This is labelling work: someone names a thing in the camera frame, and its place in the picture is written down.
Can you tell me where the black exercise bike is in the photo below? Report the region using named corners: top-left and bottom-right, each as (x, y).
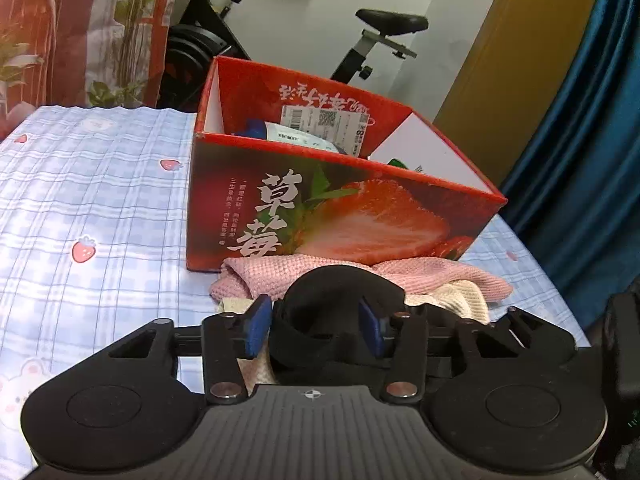
top-left (161, 0), bottom-right (431, 113)

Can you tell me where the blue checked strawberry bed sheet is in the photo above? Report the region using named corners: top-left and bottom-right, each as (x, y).
top-left (0, 105), bottom-right (592, 480)

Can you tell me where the blue curtain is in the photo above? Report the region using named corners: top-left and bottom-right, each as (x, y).
top-left (500, 0), bottom-right (640, 348)

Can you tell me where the cream knitted towel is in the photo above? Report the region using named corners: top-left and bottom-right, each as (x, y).
top-left (217, 280), bottom-right (492, 386)

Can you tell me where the printed red backdrop cloth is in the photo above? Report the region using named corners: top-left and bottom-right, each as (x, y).
top-left (0, 0), bottom-right (187, 128)

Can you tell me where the green soft packet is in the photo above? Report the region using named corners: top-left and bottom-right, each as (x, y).
top-left (384, 158), bottom-right (427, 174)

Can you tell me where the pink knitted towel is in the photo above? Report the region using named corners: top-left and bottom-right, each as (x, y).
top-left (209, 254), bottom-right (515, 307)

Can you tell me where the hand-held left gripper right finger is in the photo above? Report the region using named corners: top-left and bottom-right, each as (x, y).
top-left (357, 296), bottom-right (576, 405)

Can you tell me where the wooden door panel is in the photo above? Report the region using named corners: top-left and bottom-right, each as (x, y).
top-left (432, 0), bottom-right (612, 183)

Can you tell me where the blue soft item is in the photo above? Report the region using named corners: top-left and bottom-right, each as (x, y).
top-left (231, 119), bottom-right (267, 139)

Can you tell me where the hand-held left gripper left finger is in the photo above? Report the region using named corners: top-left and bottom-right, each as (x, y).
top-left (106, 294), bottom-right (274, 406)

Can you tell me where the black elastic band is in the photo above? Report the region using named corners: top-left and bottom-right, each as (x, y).
top-left (267, 265), bottom-right (407, 378)

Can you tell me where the white plastic packet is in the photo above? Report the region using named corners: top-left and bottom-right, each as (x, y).
top-left (265, 121), bottom-right (353, 155)

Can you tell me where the red strawberry print cardboard box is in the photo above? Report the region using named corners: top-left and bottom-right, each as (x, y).
top-left (186, 56), bottom-right (509, 274)

